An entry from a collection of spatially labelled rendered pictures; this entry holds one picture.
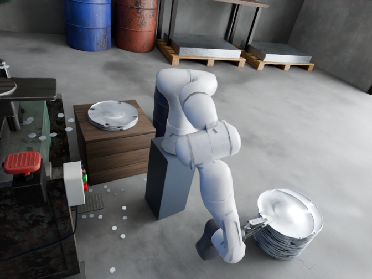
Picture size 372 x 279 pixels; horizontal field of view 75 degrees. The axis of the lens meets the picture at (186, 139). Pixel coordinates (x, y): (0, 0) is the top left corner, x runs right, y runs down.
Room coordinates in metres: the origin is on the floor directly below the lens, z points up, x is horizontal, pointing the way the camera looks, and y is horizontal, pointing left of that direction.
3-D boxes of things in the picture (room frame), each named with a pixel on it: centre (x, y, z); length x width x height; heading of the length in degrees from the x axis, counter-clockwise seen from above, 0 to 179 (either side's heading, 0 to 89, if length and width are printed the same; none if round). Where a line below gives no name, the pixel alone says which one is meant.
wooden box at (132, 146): (1.23, 0.46, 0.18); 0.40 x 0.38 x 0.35; 126
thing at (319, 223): (0.89, -0.63, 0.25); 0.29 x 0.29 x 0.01
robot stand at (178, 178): (0.95, 0.05, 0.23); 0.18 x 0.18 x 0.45; 39
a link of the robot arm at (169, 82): (0.94, 0.08, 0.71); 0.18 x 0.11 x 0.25; 108
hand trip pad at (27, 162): (0.38, 0.36, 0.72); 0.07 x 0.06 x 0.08; 119
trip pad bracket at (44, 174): (0.39, 0.37, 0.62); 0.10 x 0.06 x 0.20; 29
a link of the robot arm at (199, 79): (0.90, -0.01, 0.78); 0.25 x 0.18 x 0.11; 18
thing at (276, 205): (0.85, -0.57, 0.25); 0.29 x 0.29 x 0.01
